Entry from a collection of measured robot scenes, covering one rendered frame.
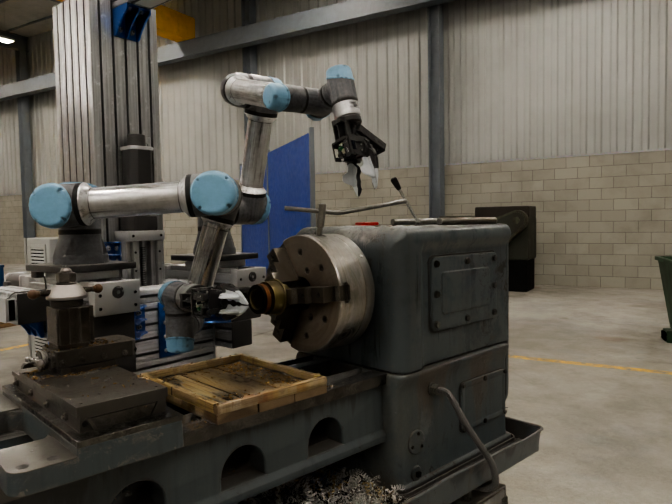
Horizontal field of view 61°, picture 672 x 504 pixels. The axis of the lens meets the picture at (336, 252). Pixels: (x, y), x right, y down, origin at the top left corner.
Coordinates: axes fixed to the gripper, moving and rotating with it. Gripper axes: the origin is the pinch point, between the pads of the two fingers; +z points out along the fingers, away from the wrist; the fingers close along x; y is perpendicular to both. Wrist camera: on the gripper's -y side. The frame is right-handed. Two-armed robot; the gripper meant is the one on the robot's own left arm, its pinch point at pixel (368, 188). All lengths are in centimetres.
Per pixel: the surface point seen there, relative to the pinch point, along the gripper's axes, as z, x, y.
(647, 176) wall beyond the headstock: -120, -216, -965
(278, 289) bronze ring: 23.8, -10.5, 28.8
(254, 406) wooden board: 49, -2, 47
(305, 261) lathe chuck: 17.4, -10.0, 18.8
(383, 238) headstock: 15.2, 3.9, 2.5
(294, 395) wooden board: 49, -3, 36
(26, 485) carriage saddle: 50, 3, 92
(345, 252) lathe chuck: 17.4, -0.8, 12.7
